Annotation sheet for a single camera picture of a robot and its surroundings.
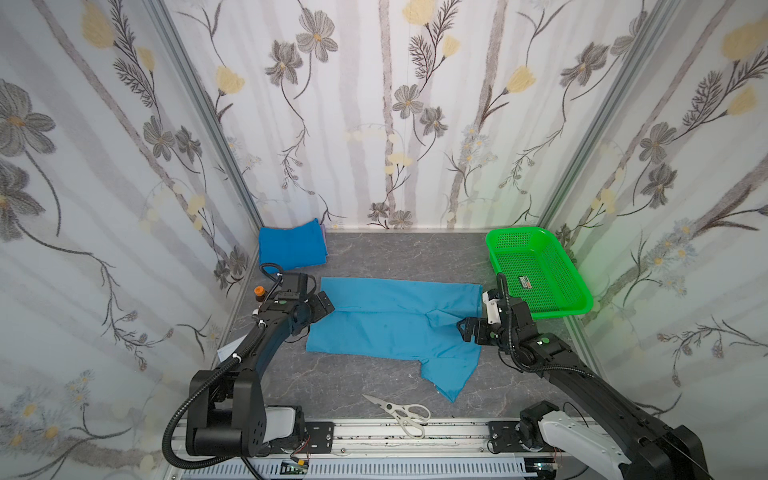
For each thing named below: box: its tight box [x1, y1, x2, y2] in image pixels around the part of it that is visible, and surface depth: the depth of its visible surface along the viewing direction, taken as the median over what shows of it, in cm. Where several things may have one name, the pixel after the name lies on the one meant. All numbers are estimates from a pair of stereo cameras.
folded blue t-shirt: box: [258, 218, 328, 271], surface depth 117 cm
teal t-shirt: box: [306, 277, 483, 403], surface depth 95 cm
